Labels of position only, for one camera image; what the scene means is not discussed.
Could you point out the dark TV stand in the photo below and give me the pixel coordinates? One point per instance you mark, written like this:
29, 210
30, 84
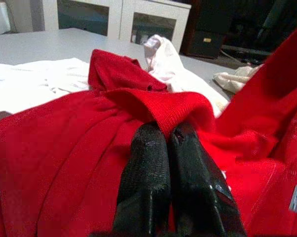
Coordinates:
249, 24

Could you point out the dark grey curtain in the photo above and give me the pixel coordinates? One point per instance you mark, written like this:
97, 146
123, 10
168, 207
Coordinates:
22, 14

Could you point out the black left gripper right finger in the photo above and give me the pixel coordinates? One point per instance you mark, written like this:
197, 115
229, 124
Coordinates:
195, 187

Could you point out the red striped polo shirt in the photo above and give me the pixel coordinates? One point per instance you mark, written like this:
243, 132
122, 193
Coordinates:
52, 160

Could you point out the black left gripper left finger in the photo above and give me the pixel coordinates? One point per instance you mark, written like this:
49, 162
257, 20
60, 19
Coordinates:
145, 177

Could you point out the black audio speaker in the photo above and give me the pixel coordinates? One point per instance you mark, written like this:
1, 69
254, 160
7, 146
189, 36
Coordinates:
210, 47

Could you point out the white polo shirt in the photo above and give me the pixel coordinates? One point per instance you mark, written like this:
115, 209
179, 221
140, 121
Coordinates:
173, 66

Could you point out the cream garment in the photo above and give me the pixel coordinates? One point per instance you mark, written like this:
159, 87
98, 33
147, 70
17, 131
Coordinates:
232, 79

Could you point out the white glass door cabinet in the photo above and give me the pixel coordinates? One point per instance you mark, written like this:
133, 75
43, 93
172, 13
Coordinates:
121, 19

